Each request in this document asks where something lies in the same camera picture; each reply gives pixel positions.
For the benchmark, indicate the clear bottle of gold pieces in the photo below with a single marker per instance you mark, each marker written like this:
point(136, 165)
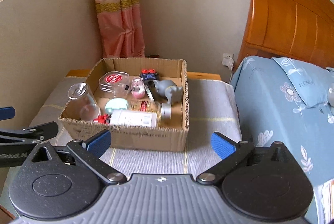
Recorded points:
point(143, 106)

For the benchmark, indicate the pink beige curtain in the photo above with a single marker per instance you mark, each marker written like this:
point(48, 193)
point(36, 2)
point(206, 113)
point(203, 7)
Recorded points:
point(117, 5)

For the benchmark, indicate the wooden headboard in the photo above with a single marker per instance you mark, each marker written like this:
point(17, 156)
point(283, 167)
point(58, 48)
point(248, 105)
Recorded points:
point(287, 18)

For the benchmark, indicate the small red black toy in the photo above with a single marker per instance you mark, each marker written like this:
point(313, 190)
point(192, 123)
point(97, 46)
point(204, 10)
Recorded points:
point(103, 119)

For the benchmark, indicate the wooden bedside table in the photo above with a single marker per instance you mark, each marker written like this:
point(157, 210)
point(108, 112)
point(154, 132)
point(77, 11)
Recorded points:
point(203, 76)

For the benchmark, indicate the black toy car red wheels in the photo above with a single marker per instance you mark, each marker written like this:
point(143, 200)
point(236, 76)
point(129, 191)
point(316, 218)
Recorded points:
point(150, 75)

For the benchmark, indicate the blue floral bed sheet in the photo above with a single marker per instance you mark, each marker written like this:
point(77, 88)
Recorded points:
point(266, 114)

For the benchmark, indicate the white wall socket with charger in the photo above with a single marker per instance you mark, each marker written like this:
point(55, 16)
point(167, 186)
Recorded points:
point(227, 59)

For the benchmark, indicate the mint green round case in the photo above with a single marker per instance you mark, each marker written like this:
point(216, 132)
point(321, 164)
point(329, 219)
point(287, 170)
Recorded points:
point(116, 105)

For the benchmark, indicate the small grey object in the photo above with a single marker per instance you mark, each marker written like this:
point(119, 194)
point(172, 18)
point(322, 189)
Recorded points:
point(330, 97)

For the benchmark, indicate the grey toy animal figure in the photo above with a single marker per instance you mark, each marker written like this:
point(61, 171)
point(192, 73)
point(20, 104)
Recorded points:
point(169, 91)

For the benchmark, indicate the white plastic bottle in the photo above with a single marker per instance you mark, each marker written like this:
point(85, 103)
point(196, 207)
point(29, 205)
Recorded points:
point(133, 118)

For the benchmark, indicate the cardboard box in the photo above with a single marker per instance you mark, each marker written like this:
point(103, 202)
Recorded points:
point(130, 139)

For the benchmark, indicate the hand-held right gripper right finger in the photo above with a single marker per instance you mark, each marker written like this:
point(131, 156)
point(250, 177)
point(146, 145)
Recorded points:
point(221, 144)

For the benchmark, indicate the small pink snow globe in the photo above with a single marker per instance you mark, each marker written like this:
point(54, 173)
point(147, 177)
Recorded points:
point(137, 88)

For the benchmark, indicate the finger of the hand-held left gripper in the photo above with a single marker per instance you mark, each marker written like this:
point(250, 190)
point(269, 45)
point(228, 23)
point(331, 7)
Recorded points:
point(7, 113)
point(39, 131)

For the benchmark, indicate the blue floral pillow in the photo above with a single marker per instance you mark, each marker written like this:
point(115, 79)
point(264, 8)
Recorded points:
point(302, 78)

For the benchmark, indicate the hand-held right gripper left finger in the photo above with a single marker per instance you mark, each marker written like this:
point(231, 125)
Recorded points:
point(100, 139)

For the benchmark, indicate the clear box with red lid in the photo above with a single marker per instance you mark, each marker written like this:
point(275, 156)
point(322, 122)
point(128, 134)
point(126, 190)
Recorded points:
point(113, 79)

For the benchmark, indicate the light striped cloth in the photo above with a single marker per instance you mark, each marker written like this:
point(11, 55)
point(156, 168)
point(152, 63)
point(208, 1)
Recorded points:
point(327, 203)

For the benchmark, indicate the clear glass cup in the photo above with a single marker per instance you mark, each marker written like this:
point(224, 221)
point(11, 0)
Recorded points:
point(83, 101)

